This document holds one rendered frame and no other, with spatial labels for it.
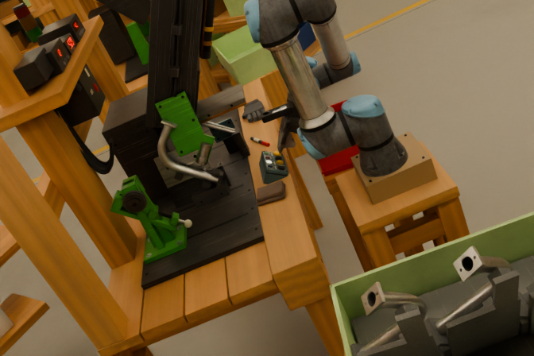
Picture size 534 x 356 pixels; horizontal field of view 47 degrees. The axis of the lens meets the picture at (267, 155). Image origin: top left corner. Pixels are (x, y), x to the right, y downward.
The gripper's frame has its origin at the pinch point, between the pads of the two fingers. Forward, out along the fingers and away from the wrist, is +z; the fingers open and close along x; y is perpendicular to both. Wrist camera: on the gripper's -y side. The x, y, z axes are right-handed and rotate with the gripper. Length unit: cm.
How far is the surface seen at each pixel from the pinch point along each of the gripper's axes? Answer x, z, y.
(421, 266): -84, -13, 21
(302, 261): -61, 6, 0
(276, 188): -23.0, 4.0, -2.8
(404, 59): 245, 19, 139
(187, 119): 2.9, -4.8, -34.3
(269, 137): 21.5, 5.2, 0.6
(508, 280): -119, -35, 17
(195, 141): 0.7, 2.3, -30.0
